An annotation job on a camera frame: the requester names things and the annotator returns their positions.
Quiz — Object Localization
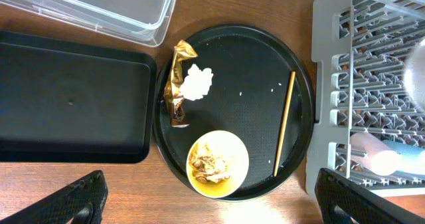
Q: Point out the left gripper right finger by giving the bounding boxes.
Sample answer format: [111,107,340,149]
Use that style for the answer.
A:
[315,168,424,224]

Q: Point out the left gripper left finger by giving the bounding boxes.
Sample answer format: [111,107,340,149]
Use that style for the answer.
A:
[1,170,108,223]

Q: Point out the pink cup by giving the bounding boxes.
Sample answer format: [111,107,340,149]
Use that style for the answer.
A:
[350,133,402,176]

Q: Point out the blue cup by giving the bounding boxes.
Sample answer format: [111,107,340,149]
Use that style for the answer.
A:
[382,140,424,175]

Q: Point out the food scraps with rice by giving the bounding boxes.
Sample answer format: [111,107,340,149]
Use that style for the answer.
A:
[189,143,230,183]

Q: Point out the yellow bowl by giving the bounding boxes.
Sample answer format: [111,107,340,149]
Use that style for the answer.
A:
[186,130,249,199]

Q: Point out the wooden chopstick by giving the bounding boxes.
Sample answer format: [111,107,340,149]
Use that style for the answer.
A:
[273,71,296,177]

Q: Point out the grey plate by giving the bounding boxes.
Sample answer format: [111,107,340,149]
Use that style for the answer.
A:
[403,40,424,112]

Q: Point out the white tissue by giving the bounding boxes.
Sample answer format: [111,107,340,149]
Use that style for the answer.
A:
[179,64,213,101]

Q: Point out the gold foil wrapper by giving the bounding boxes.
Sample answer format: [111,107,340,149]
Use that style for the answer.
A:
[163,40,198,128]

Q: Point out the grey dishwasher rack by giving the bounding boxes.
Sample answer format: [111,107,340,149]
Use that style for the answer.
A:
[305,0,424,197]

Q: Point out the black rectangular tray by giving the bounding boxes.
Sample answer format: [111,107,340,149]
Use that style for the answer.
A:
[1,31,157,164]

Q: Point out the round black tray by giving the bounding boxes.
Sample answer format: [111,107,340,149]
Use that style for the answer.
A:
[153,25,315,202]

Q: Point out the clear plastic bin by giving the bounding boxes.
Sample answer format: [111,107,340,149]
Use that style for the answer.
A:
[1,0,176,47]

